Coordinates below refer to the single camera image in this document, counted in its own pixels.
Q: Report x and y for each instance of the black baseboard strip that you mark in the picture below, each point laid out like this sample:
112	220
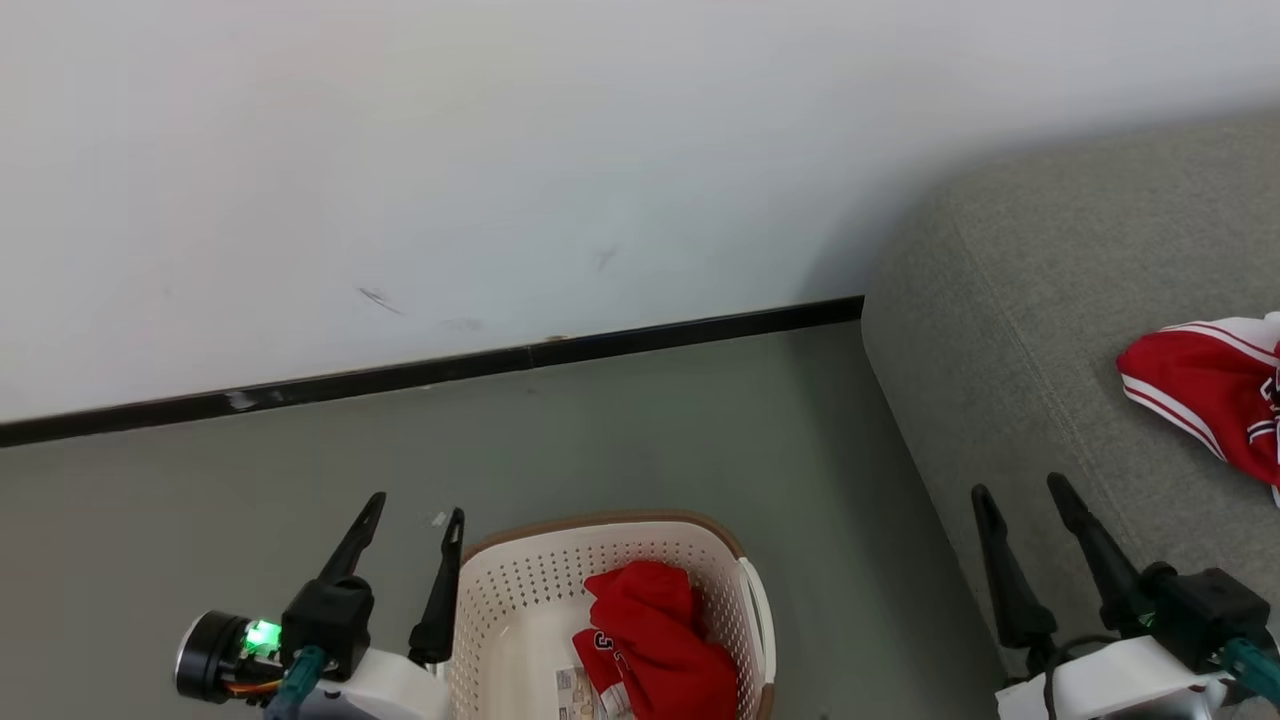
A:
400	375

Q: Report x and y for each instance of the red numbered basketball garment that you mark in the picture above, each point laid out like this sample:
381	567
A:
650	620

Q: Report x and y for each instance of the white perforated laundry basket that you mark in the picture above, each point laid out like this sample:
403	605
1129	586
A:
520	590

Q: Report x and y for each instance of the grey fabric sofa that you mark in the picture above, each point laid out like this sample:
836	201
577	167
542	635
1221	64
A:
1050	330

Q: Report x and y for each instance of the white paper label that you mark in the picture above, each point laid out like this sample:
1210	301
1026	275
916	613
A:
575	690

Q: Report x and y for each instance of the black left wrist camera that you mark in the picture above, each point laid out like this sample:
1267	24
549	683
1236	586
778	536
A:
205	655

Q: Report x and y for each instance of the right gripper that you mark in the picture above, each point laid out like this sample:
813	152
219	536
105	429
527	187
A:
1200	610

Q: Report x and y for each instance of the red striped basketball garment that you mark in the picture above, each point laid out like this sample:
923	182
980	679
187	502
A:
1200	390

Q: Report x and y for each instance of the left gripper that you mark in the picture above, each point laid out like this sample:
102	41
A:
335	625

